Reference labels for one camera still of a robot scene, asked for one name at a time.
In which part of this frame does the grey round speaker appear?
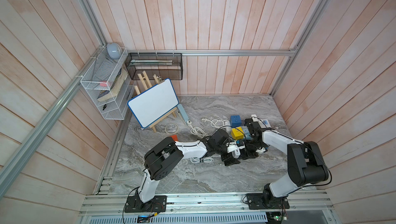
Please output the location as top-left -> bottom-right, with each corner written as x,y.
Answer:
106,43 -> 122,60

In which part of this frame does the wooden easel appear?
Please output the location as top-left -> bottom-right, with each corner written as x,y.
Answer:
127,71 -> 179,132

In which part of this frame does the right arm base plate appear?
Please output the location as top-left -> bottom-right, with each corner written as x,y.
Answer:
246,192 -> 290,210

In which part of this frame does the yellow cube socket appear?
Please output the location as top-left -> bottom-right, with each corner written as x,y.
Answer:
231,127 -> 245,140

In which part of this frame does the whiteboard with blue frame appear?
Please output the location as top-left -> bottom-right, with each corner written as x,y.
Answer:
127,79 -> 179,128

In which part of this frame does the blue cube socket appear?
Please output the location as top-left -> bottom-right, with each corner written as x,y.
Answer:
230,115 -> 242,128

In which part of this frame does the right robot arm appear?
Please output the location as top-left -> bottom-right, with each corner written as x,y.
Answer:
241,128 -> 330,208

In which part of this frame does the white coiled cable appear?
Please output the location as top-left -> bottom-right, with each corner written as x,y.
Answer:
187,117 -> 231,140

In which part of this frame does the red cube socket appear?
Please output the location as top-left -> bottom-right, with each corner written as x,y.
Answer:
171,134 -> 178,142

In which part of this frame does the black mesh basket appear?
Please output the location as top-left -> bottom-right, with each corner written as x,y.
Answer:
124,52 -> 184,81

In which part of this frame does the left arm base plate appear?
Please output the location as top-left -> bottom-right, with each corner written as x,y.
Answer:
124,195 -> 167,213

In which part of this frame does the white power strip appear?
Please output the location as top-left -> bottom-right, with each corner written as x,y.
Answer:
225,117 -> 272,133

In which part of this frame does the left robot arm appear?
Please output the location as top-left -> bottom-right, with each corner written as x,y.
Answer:
138,129 -> 244,203

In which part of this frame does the white bundled cable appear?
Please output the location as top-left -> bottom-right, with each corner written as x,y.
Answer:
189,156 -> 215,164

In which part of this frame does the white 66W charger plug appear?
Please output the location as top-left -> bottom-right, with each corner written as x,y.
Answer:
232,147 -> 241,159

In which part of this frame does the teal power strip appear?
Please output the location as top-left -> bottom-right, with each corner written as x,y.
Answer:
241,126 -> 251,140

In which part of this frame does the wooden block on shelf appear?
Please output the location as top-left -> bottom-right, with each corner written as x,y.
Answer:
97,68 -> 128,102

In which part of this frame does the white wire shelf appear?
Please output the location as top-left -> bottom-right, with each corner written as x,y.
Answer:
80,46 -> 134,121

